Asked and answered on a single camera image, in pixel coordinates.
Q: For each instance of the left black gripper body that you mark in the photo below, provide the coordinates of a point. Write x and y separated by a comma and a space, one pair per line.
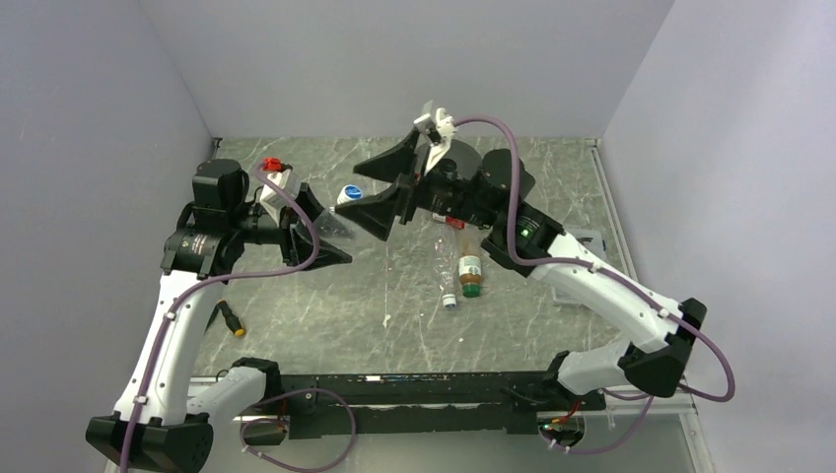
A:
289, 216

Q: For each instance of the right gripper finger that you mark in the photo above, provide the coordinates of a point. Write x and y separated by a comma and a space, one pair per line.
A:
376, 214
390, 164

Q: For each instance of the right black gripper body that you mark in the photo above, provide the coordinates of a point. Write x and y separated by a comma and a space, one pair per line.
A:
431, 193

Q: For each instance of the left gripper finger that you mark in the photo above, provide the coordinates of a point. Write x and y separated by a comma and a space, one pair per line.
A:
328, 254
308, 202

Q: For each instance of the blue Pocari Sweat cap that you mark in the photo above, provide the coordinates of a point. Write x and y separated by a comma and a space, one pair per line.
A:
349, 193

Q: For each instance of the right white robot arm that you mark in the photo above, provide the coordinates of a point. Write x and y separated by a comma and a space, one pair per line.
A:
488, 191

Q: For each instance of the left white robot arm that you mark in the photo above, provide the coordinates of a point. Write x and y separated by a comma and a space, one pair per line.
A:
155, 426

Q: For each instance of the clear bottle red label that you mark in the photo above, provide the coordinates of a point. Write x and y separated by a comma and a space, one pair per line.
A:
449, 221

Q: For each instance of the clear bottle white cap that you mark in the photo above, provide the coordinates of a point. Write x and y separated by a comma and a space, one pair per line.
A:
444, 266

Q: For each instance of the brown bottle green cap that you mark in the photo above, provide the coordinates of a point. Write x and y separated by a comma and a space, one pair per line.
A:
469, 268

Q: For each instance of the black round disc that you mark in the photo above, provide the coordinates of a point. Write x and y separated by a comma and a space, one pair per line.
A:
461, 161

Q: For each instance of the black yellow screwdriver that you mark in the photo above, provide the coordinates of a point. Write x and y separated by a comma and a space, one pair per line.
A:
232, 321

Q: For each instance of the clear plastic tray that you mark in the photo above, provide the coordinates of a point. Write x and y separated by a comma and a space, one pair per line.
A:
594, 242

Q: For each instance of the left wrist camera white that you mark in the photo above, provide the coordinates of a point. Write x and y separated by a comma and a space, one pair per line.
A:
282, 184

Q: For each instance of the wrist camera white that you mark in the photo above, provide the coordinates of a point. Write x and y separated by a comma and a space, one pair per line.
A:
438, 127
282, 184

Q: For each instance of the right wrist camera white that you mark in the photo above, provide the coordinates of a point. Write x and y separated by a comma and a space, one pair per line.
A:
438, 127

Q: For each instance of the black base frame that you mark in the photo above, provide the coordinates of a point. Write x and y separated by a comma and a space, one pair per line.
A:
516, 403

